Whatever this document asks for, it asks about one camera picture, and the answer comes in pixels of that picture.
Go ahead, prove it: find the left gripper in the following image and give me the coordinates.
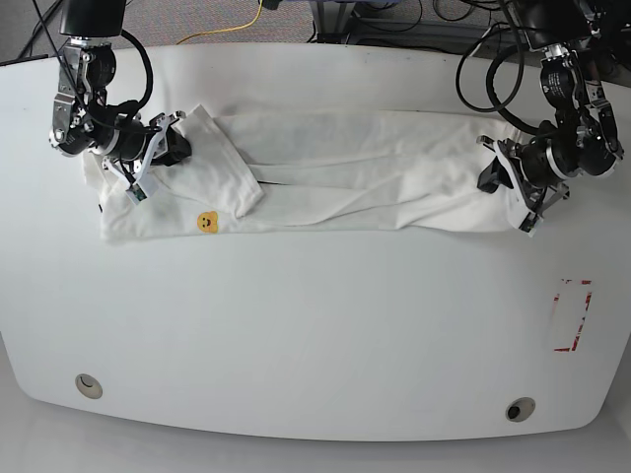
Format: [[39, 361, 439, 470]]
[[477, 135, 572, 222]]

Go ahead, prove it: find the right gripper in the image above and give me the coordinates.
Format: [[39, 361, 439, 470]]
[[102, 110, 191, 190]]

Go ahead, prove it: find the white printed t-shirt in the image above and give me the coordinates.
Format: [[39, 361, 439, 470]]
[[82, 107, 521, 242]]

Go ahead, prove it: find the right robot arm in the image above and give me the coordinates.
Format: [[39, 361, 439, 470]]
[[49, 1, 191, 202]]

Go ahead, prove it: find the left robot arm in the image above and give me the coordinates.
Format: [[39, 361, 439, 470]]
[[477, 1, 630, 233]]

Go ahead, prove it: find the red tape rectangle marking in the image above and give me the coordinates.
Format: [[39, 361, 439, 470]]
[[547, 279, 593, 353]]

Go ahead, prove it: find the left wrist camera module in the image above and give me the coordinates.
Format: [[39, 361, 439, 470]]
[[519, 213, 541, 237]]

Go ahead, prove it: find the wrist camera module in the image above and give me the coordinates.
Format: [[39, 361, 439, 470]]
[[519, 213, 541, 237], [125, 179, 158, 205]]

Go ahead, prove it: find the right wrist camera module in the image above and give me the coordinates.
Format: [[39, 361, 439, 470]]
[[125, 179, 158, 205]]

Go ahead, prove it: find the yellow cable on floor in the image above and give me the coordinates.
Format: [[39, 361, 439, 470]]
[[176, 0, 262, 45]]

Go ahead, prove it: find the right table cable grommet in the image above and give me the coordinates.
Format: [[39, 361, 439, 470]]
[[505, 397, 536, 423]]

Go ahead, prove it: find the table cable grommet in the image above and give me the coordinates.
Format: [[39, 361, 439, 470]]
[[75, 373, 104, 400], [505, 397, 536, 423]]

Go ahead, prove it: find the left table cable grommet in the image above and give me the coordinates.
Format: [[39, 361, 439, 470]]
[[75, 373, 104, 400]]

